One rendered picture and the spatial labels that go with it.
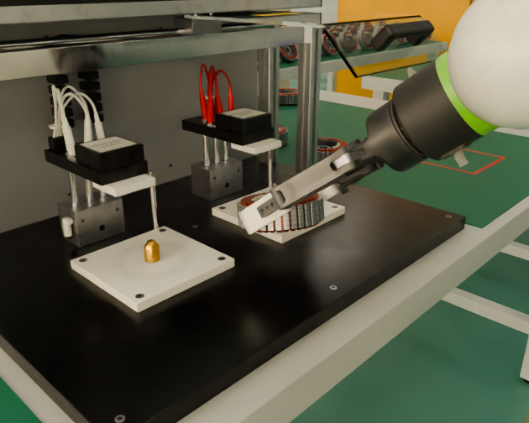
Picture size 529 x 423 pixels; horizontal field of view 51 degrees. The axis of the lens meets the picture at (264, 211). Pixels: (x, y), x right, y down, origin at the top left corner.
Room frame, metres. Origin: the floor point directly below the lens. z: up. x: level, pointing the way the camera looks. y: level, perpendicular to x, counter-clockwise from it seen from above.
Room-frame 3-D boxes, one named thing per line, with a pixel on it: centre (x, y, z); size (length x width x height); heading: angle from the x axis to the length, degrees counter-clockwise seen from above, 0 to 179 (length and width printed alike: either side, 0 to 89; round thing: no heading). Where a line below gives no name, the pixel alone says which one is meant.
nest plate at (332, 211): (0.81, -0.02, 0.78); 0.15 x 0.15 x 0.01; 46
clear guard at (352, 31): (0.87, -0.08, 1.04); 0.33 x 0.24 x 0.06; 46
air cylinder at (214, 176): (0.91, 0.08, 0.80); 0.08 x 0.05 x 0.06; 136
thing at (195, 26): (0.92, 0.11, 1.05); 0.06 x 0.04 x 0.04; 136
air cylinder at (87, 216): (0.73, 0.25, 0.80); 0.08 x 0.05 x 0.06; 136
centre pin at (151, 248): (0.63, 0.14, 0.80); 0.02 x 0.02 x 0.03
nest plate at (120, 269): (0.63, 0.14, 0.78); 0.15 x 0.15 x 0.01; 46
